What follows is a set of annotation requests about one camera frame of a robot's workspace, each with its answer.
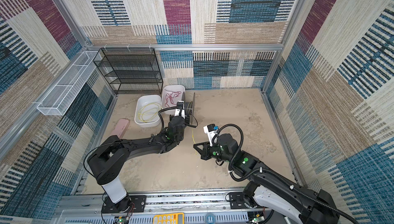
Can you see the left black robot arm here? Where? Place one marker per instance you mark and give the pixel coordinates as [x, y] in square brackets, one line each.
[106, 161]

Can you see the aluminium corner post right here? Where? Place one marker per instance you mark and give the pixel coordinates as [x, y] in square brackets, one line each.
[293, 19]

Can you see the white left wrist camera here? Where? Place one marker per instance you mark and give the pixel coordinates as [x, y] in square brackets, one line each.
[180, 109]

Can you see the pink eraser block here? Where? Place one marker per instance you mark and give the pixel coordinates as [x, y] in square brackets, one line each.
[120, 128]

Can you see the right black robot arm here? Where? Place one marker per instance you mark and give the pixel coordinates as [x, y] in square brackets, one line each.
[266, 187]

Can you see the white wire mesh basket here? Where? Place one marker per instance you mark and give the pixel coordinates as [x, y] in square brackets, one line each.
[64, 93]

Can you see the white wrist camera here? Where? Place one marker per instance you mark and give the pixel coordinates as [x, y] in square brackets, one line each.
[211, 131]
[180, 109]

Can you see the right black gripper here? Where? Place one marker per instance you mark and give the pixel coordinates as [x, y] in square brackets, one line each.
[204, 152]

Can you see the white tray with red cable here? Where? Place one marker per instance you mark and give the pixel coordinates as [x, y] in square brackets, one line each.
[171, 95]

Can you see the aluminium corner post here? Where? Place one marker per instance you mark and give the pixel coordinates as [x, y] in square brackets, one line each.
[71, 22]
[293, 19]

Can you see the yellow calculator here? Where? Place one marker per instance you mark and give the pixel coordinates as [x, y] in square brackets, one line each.
[169, 218]

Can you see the aluminium corner post left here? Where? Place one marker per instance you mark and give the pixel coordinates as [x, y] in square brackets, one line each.
[71, 22]

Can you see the blue tape roll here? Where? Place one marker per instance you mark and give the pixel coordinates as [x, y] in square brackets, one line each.
[210, 218]

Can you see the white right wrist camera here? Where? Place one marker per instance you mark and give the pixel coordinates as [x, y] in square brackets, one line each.
[211, 131]

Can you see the aluminium horizontal back rail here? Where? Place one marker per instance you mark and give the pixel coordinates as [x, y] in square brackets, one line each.
[196, 47]

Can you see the white tray with yellow cables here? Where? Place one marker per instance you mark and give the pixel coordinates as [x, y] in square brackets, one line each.
[146, 113]

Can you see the black wire mesh shelf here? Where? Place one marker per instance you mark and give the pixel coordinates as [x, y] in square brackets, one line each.
[130, 70]

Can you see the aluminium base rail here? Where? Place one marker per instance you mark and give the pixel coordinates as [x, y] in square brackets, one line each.
[227, 204]

